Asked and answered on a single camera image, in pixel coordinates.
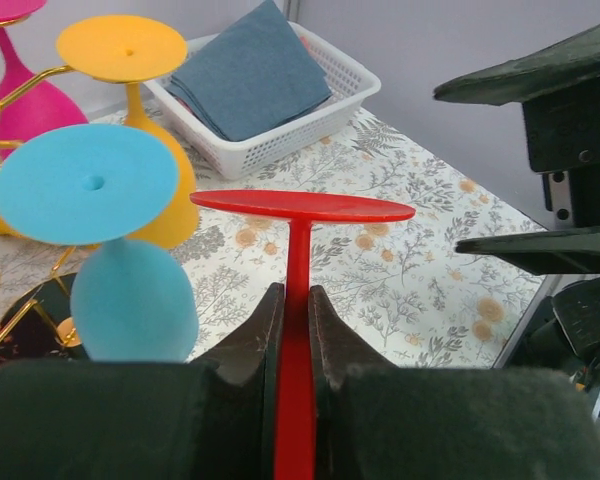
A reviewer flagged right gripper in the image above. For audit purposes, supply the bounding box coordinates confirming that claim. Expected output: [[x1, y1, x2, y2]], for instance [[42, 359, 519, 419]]
[[433, 24, 600, 275]]

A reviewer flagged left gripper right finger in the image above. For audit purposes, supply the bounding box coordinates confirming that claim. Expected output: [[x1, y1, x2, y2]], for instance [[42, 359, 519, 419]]
[[309, 286, 600, 479]]

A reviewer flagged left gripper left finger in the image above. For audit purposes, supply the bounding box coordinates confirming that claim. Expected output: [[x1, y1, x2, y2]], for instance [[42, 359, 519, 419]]
[[0, 283, 284, 479]]

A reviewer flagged red wine glass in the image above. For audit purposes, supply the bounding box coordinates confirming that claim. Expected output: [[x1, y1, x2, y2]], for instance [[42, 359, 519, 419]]
[[190, 189, 416, 479]]

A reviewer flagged gold wine glass rack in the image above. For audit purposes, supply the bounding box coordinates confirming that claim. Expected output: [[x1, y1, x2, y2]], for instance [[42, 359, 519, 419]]
[[0, 9, 91, 371]]

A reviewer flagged teal wine glass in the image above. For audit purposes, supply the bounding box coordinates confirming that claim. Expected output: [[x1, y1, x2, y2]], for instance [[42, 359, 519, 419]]
[[17, 124, 199, 363]]

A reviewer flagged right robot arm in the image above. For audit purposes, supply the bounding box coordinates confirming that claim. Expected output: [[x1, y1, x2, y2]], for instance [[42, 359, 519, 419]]
[[434, 24, 600, 383]]

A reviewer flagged white plastic basket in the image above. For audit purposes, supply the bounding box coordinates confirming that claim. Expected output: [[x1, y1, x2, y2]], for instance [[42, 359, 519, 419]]
[[142, 20, 382, 181]]

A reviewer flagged pink folded cloth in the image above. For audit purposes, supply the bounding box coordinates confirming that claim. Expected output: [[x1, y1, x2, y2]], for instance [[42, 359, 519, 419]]
[[299, 36, 310, 51]]

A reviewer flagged blue folded towel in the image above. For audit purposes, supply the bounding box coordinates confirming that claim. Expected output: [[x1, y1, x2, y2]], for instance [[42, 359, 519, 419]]
[[166, 1, 331, 142]]

